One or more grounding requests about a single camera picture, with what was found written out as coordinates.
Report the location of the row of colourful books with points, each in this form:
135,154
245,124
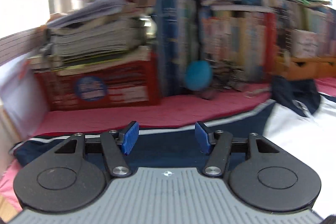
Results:
236,37

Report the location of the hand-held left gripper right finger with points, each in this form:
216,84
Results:
203,137

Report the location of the stack of paper booklets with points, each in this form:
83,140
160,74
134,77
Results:
92,40

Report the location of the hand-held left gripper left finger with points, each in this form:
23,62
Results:
131,137

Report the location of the pink bunny-print blanket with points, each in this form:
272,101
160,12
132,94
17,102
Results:
183,111

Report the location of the wooden desk organizer with drawers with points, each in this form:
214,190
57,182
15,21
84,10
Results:
302,66

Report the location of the white printed cardboard box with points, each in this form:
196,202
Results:
305,43

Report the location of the red plastic crate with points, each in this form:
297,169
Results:
126,87

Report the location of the navy white red jacket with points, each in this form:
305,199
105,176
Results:
288,134

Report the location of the white paper sheets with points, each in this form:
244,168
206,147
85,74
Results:
21,98

